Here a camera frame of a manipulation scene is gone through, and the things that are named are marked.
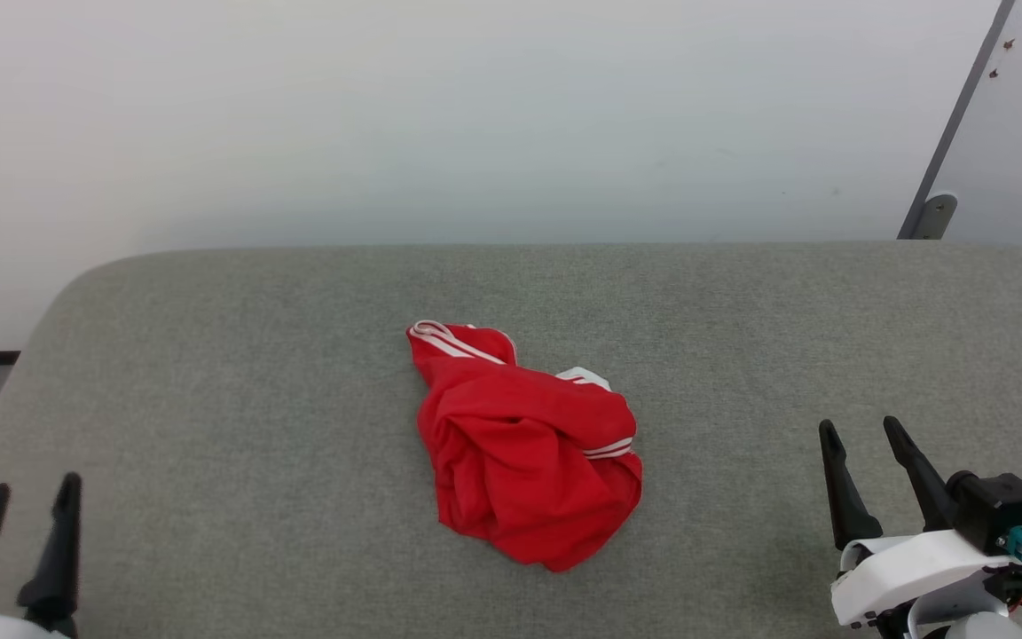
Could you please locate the grey metal floor bracket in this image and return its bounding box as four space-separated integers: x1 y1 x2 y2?
912 193 959 241

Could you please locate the red garment with white trim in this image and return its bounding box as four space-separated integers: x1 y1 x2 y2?
406 319 644 573

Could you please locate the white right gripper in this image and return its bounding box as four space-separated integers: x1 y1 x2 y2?
819 416 1022 639

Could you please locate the grey fabric sofa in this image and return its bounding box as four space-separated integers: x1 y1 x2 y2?
0 241 1022 639

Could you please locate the grey slanted door post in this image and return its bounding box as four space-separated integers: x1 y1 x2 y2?
897 0 1018 241

